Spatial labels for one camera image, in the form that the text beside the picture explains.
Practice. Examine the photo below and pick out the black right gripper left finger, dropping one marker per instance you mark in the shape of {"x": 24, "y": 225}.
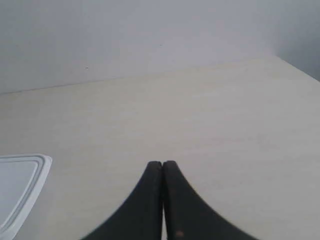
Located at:
{"x": 141, "y": 214}

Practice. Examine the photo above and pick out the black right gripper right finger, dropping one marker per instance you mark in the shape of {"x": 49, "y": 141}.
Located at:
{"x": 188, "y": 216}

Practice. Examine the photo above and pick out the white lidded plastic container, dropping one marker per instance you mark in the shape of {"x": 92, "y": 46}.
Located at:
{"x": 22, "y": 178}

